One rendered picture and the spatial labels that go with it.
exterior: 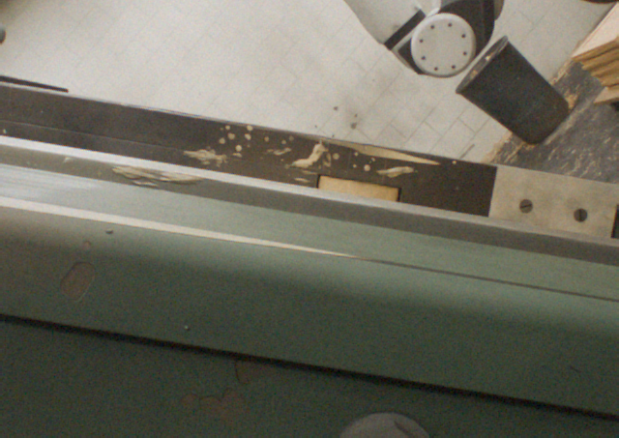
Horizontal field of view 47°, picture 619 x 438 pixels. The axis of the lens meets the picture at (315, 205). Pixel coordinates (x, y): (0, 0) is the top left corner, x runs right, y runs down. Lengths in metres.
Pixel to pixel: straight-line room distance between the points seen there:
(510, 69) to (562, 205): 4.27
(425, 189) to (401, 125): 5.23
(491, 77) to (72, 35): 3.28
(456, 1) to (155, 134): 0.39
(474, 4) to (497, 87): 4.09
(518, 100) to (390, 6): 4.11
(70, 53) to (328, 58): 2.05
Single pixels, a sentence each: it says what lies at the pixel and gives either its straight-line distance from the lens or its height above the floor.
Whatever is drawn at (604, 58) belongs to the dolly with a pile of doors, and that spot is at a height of 0.33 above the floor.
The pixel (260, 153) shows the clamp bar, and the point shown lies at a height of 1.21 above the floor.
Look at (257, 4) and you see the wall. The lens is 6.01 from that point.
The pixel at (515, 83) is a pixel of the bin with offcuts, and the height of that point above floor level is 0.41.
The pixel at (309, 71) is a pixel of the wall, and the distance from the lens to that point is 5.91.
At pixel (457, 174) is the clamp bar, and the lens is 0.72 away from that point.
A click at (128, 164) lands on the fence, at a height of 1.24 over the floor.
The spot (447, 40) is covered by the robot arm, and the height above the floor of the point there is 1.14.
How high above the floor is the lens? 1.18
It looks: 3 degrees down
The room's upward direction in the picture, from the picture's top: 50 degrees counter-clockwise
